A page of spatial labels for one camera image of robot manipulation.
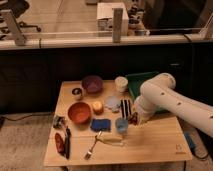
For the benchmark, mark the purple bowl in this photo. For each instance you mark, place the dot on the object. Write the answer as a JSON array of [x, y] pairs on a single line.
[[92, 84]]

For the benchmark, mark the metal fork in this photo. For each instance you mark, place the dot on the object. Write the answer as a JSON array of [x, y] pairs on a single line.
[[90, 151]]

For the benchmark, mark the light blue crumpled cloth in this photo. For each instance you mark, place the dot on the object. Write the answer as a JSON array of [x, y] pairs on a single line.
[[112, 103]]

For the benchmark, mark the blue object beside table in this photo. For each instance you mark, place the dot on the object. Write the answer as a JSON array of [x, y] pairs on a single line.
[[190, 142]]

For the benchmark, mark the white cardboard box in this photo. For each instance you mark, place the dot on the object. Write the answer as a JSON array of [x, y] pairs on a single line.
[[105, 14]]

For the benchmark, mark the blue small cup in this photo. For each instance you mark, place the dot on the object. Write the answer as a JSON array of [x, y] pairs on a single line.
[[121, 125]]

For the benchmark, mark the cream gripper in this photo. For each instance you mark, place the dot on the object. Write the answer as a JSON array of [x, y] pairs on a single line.
[[142, 118]]

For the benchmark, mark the red oblong object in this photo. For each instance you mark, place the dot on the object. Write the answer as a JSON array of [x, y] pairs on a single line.
[[59, 143]]

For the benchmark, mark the grey metal post left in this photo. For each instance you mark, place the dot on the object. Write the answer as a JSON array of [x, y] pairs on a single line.
[[13, 27]]

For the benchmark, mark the green plastic tray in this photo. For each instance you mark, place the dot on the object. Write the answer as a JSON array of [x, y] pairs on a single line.
[[136, 80]]

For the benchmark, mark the grey metal post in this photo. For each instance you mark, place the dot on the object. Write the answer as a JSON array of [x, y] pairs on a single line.
[[117, 24], [13, 27]]

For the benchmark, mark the small grey toy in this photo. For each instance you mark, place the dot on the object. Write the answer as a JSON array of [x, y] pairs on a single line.
[[58, 122]]

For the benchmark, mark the blue sponge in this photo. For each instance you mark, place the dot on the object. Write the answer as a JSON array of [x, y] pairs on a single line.
[[100, 125]]

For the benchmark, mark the red orange bowl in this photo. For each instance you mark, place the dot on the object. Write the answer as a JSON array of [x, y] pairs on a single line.
[[79, 112]]

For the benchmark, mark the office chair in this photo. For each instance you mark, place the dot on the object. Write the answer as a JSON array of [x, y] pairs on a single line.
[[18, 8]]

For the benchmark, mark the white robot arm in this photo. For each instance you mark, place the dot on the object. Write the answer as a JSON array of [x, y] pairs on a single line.
[[159, 92]]

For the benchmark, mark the black marker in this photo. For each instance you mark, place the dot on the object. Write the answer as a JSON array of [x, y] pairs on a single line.
[[67, 143]]

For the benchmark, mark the dark red grape bunch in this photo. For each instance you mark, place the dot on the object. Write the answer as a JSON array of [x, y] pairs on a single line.
[[133, 118]]

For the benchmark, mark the cream handled tool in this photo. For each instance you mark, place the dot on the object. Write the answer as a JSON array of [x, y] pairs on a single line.
[[111, 139]]

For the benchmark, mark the black striped item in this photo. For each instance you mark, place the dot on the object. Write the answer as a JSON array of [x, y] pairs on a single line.
[[126, 109]]

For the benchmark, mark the white cup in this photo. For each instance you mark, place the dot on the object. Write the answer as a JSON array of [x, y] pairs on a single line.
[[121, 84]]

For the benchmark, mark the small dark metal cup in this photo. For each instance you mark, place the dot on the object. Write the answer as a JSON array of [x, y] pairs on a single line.
[[77, 93]]

